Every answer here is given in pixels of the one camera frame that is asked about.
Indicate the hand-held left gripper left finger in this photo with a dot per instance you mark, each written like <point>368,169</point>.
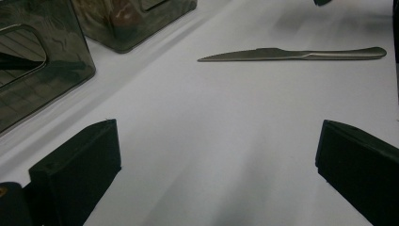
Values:
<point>75,175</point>

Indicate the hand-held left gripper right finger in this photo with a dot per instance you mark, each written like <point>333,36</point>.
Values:
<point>363,172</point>

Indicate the steel table knife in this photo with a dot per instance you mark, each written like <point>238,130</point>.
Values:
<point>282,55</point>

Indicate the smoked clear plastic bin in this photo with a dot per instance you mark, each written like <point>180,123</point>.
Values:
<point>62,37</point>
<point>103,34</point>

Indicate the brown wooden spoon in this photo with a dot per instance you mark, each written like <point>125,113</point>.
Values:
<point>124,14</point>

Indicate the white table cover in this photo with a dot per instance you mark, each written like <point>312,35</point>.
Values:
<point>219,125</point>

